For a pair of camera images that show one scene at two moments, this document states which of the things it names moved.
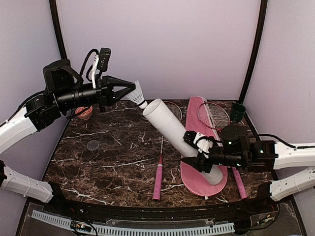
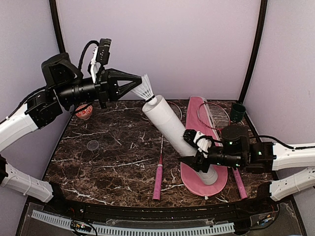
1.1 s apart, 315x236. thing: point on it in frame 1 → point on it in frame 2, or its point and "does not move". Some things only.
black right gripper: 199,162 does not move
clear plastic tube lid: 92,145 does not move
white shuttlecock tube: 170,129 does not move
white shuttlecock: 137,96 → 144,90
